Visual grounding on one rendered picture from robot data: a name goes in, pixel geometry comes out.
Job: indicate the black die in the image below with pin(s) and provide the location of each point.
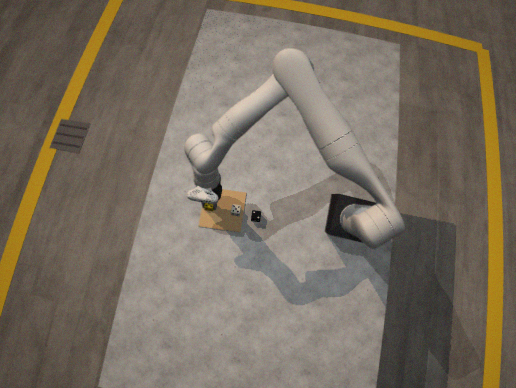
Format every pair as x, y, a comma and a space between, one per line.
256, 215

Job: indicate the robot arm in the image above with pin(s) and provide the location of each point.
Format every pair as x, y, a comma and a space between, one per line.
329, 130

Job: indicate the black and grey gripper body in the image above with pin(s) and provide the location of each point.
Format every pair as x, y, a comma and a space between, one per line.
206, 192

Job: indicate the tan mat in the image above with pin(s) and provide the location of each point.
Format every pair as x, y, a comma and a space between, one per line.
221, 218

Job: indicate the white die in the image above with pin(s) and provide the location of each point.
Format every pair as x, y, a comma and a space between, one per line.
235, 210

